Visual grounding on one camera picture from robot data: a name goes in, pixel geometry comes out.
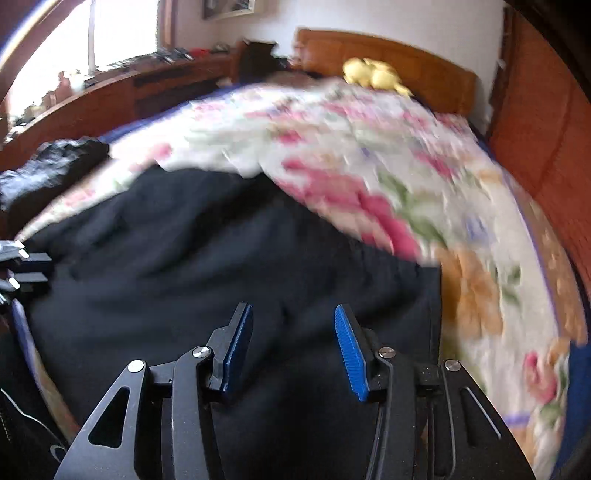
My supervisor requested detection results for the large dark navy garment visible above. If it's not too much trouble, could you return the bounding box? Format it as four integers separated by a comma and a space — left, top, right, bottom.
26, 167, 441, 479

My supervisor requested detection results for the black folded jacket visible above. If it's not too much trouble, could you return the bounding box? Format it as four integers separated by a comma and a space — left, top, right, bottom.
1, 137, 110, 236

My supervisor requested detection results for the floral plush blanket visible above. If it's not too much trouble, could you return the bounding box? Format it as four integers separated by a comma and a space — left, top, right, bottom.
17, 75, 589, 479

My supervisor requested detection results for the blue bed sheet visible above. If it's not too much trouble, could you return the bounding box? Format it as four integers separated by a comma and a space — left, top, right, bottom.
98, 98, 195, 144

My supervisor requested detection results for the long wooden desk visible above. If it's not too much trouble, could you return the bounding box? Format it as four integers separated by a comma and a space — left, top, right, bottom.
1, 54, 238, 171

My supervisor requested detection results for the dark wooden chair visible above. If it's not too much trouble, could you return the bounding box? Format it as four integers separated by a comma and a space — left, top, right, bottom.
235, 39, 277, 84

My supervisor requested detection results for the wooden louvered wardrobe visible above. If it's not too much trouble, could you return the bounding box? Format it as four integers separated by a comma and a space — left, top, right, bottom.
489, 12, 590, 286

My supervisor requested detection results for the yellow plush toy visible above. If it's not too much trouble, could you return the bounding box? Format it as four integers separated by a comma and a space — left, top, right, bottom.
342, 58, 414, 98

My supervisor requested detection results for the wooden bed headboard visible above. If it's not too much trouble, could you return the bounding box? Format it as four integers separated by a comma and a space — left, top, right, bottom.
290, 28, 477, 117

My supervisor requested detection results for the window with wooden frame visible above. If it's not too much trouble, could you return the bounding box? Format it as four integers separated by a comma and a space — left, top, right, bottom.
1, 1, 177, 123

